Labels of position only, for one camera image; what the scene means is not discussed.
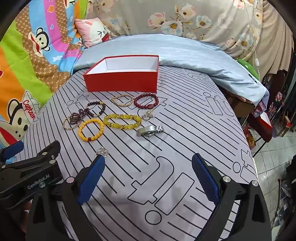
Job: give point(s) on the pink cartoon pillow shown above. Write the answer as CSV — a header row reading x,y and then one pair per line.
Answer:
x,y
92,32

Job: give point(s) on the colourful monkey printed blanket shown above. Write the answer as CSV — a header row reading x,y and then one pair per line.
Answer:
x,y
34,58

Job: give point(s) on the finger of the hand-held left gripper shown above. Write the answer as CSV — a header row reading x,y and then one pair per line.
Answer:
x,y
12,149
47,151

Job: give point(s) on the small silver brooch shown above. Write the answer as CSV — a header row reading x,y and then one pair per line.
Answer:
x,y
103,151

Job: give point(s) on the grey floral blanket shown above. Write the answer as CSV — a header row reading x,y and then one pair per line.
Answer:
x,y
185,18

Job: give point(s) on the silver wrist watch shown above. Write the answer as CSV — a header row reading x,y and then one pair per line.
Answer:
x,y
148,131

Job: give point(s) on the green plastic object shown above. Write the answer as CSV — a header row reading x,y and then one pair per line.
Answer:
x,y
251,69

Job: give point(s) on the beige curtain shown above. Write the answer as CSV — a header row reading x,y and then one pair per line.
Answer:
x,y
277,41

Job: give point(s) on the light blue quilt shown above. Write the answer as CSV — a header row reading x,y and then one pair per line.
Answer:
x,y
185,51

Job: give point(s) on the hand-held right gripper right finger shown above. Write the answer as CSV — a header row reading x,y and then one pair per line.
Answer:
x,y
205,179

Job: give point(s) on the grey striped bed sheet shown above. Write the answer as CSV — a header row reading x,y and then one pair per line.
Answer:
x,y
185,139

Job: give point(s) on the red cardboard box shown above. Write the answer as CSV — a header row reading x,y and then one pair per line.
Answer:
x,y
120,81

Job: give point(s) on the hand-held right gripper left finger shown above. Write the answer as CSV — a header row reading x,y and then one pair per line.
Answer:
x,y
90,180

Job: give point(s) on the thin gold bangle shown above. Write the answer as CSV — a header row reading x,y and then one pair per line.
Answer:
x,y
69,128

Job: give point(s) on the red box lid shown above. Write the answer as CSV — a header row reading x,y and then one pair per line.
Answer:
x,y
263,129

